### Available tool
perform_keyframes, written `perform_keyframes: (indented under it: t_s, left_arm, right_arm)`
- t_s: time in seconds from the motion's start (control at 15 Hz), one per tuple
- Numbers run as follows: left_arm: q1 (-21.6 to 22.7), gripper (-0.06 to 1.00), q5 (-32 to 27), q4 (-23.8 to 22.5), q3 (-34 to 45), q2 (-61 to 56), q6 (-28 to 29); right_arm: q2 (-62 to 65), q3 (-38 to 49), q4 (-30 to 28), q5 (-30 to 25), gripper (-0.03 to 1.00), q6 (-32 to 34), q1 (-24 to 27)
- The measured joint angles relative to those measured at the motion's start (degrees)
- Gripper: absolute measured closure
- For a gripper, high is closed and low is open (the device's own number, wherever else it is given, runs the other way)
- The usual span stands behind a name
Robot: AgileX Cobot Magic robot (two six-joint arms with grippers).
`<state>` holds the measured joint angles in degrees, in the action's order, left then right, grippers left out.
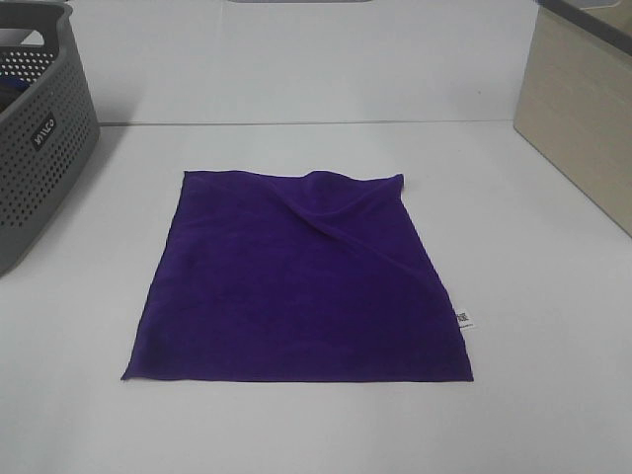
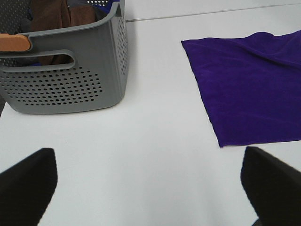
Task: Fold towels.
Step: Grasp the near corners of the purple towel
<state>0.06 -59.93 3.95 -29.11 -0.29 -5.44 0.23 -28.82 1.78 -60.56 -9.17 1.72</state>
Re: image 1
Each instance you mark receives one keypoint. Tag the blue towel in basket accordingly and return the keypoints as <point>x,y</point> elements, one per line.
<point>11,87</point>

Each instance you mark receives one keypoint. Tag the grey perforated plastic basket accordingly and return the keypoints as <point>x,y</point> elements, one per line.
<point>50,132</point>

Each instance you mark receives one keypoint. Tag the beige wooden box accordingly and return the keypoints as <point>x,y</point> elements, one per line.
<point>574,105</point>

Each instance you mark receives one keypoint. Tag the purple towel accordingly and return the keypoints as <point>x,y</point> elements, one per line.
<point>317,278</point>

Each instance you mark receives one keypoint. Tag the white towel label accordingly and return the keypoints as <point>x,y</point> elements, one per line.
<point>464,319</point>

